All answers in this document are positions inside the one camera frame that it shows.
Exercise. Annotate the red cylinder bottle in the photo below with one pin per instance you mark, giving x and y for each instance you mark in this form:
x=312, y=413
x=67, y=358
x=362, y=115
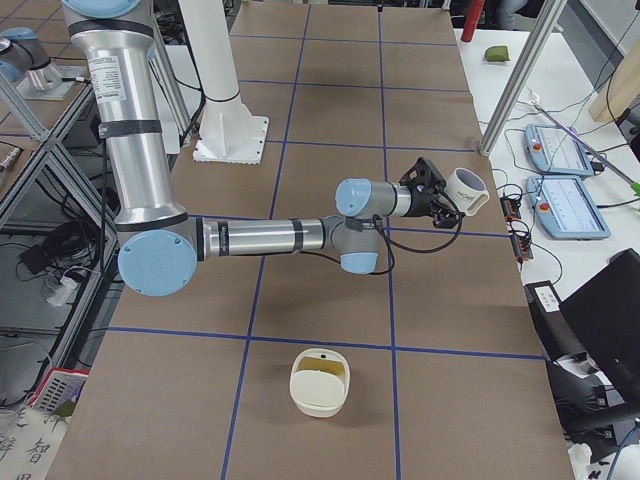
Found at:
x=472, y=18

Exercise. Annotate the teach pendant near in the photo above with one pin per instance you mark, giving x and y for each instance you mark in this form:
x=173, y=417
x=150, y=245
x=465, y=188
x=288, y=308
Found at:
x=565, y=210

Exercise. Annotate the teach pendant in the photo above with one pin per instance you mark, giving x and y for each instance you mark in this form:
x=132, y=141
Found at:
x=565, y=210
x=553, y=151

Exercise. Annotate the white HOME mug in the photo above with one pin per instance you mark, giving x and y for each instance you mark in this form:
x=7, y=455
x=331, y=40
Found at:
x=467, y=190

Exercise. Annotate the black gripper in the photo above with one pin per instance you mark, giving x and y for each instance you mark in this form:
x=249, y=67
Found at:
x=419, y=203

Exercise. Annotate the cream swing-lid trash bin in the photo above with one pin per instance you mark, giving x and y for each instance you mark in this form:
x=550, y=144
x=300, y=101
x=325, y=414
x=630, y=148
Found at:
x=319, y=382

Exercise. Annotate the teach pendant far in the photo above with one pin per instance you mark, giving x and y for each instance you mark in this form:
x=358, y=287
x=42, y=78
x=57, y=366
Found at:
x=553, y=151

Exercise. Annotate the orange black connector block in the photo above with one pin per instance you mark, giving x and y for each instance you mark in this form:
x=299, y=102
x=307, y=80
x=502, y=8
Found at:
x=510, y=205

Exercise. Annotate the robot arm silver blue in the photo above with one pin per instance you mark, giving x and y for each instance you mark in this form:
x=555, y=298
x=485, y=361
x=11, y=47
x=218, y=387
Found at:
x=160, y=244

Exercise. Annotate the black box device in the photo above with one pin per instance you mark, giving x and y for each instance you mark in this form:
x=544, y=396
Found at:
x=557, y=338

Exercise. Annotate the green cloth pouch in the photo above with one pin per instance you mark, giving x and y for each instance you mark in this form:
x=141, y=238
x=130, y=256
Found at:
x=497, y=54

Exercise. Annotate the metal grabber stick green tip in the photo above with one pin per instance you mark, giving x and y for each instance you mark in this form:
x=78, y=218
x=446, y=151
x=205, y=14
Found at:
x=535, y=102

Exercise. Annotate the brown paper table mat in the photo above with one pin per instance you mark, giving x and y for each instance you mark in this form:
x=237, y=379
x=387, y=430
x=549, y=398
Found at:
x=447, y=375

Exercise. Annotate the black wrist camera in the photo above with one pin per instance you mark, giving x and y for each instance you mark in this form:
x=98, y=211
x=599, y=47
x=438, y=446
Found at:
x=423, y=177

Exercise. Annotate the aluminium extrusion post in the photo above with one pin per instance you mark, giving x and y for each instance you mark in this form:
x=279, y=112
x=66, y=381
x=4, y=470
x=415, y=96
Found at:
x=535, y=43

